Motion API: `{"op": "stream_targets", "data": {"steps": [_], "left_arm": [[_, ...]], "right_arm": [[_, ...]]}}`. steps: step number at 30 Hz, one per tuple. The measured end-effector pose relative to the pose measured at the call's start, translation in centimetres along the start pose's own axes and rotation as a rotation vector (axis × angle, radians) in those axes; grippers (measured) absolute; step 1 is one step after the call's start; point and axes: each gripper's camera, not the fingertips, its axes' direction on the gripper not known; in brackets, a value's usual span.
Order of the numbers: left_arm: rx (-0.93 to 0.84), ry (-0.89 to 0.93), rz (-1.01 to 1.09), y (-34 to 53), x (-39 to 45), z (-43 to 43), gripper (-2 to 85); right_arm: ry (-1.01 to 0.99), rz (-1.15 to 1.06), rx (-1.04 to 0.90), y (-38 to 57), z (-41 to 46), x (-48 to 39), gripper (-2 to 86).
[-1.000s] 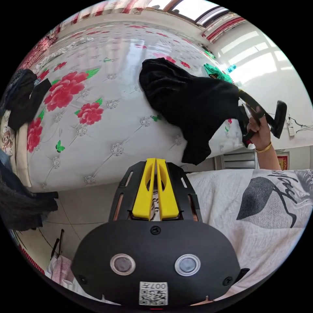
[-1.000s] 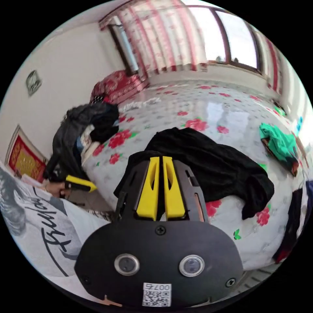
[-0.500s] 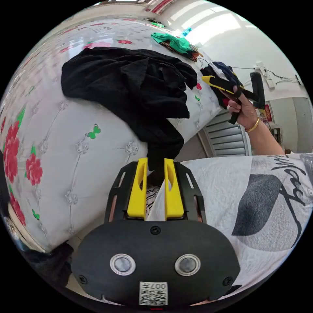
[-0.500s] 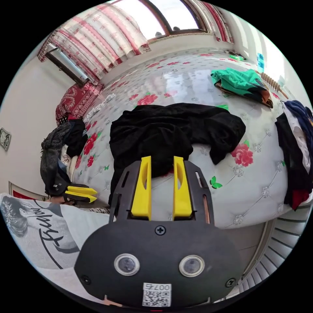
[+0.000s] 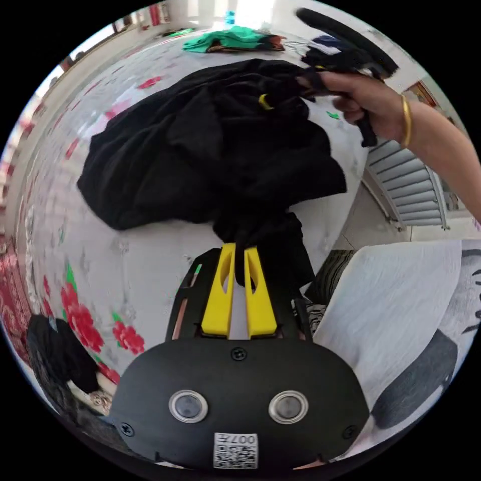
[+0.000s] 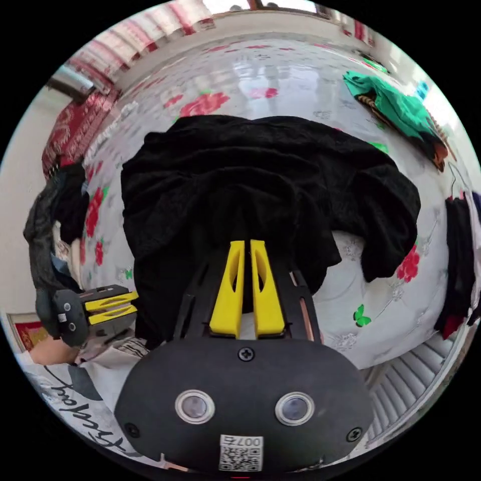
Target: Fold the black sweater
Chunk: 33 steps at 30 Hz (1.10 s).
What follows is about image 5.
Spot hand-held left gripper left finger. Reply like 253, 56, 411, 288
201, 242, 237, 336

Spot white louvered door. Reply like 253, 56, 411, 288
361, 140, 451, 231

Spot person's body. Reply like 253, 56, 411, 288
303, 240, 481, 453

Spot black sweater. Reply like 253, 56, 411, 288
76, 58, 349, 291

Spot pile of clothes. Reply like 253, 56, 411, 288
182, 25, 286, 54

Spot person's right hand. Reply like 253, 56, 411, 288
319, 71, 406, 143

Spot red patterned rug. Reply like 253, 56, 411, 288
0, 240, 35, 363

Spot black knitted garment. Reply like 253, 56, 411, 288
25, 313, 101, 394

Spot person's right forearm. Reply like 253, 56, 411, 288
399, 94, 481, 224

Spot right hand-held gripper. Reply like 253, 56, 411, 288
258, 36, 385, 148

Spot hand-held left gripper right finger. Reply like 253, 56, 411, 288
244, 247, 279, 337

